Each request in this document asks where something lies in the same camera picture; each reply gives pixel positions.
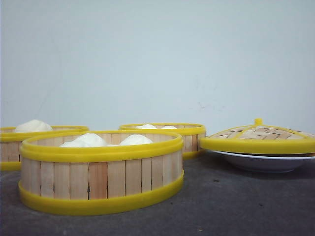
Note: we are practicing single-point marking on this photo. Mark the bamboo steamer basket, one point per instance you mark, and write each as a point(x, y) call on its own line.
point(11, 141)
point(100, 180)
point(190, 132)

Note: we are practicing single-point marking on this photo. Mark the woven bamboo steamer lid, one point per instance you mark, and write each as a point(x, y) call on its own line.
point(259, 138)

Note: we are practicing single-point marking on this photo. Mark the white bun back left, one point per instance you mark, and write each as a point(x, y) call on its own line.
point(146, 126)

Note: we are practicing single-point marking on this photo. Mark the white bun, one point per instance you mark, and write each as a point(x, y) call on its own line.
point(146, 126)
point(135, 139)
point(169, 127)
point(88, 140)

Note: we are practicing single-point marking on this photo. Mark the white bun back right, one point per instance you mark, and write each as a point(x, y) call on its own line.
point(169, 127)

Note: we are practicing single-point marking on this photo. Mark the white bun front right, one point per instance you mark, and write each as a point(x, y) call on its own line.
point(135, 139)

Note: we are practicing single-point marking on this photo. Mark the white bun front left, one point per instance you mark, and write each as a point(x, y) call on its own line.
point(88, 140)

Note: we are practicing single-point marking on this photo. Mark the white ceramic plate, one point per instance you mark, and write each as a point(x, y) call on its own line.
point(266, 163)

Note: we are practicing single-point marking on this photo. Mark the white bun left basket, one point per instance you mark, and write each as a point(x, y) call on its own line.
point(33, 125)

